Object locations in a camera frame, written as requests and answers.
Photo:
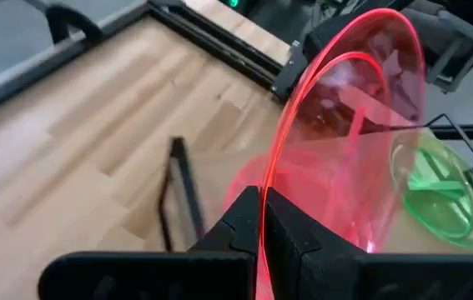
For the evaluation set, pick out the translucent pink plastic plate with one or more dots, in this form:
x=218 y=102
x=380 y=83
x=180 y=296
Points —
x=328 y=83
x=244 y=179

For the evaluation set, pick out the black aluminium table frame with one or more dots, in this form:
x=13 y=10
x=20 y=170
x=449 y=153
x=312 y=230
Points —
x=219 y=41

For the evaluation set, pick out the black frame mount bracket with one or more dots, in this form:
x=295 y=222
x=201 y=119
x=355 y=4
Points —
x=73 y=21

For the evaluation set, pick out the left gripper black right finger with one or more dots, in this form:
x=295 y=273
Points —
x=290 y=233

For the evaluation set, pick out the translucent green plastic plate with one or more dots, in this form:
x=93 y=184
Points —
x=440 y=208

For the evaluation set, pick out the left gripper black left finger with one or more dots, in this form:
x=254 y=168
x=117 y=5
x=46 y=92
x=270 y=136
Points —
x=236 y=233

